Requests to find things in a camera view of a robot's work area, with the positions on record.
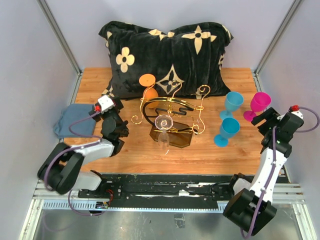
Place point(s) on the blue wine glass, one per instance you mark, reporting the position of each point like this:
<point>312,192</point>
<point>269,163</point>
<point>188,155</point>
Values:
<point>233,102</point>
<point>228,129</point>

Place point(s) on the orange plastic wine glass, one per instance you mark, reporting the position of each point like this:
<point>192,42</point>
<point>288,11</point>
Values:
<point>148,81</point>

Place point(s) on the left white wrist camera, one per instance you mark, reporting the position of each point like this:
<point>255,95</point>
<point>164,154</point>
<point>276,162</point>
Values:
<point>104,103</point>

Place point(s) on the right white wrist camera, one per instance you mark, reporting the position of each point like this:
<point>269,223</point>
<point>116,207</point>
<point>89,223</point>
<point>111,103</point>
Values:
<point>295,110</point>

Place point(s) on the right aluminium frame post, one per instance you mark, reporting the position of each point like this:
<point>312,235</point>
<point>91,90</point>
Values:
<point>278,35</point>

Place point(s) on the black floral pillow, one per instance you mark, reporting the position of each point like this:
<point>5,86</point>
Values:
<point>181,60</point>

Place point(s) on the blue cloth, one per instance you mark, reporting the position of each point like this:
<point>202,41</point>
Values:
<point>75,122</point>

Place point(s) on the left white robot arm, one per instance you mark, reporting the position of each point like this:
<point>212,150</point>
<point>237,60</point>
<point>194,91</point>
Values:
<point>61,171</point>

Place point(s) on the gold wire glass rack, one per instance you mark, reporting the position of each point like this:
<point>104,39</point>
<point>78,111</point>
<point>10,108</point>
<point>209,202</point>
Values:
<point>176,108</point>

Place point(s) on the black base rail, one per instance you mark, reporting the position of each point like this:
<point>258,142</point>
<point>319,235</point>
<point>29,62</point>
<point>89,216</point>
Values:
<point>180,193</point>

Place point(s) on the aluminium frame post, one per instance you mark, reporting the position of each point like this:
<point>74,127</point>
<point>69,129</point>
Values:
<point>278,35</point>
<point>59,35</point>

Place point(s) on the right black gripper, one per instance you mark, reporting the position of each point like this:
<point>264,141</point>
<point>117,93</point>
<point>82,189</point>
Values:
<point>270,112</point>

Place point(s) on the blue wine glass front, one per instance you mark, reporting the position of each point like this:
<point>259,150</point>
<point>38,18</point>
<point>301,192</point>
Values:
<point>228,129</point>

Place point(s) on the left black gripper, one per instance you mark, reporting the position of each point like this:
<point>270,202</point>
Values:
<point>119,106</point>

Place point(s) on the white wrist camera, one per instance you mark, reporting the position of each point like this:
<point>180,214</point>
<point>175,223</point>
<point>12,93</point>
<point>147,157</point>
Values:
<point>295,110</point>
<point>104,103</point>

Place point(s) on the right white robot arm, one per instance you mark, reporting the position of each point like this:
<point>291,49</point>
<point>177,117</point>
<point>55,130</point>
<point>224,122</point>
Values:
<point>251,207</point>

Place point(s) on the clear glass wine glass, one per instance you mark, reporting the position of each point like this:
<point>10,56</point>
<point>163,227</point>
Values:
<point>164,123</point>

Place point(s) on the magenta plastic wine glass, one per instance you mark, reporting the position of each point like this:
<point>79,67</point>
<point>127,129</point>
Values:
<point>259,102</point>

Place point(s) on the left aluminium frame post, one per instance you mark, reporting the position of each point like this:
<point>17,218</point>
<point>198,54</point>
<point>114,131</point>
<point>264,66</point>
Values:
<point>59,35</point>

